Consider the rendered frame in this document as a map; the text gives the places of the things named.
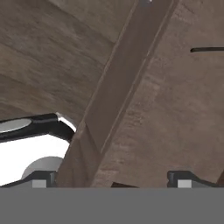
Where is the brown wooden drawer front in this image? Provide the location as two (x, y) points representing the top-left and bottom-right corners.
(55, 0), (224, 189)

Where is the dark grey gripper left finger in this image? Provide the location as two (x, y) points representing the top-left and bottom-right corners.
(0, 170), (58, 189)

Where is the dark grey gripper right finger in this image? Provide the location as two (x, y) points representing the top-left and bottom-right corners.
(166, 170), (224, 189)

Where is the black drawer handle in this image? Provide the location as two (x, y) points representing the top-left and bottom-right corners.
(190, 46), (224, 54)

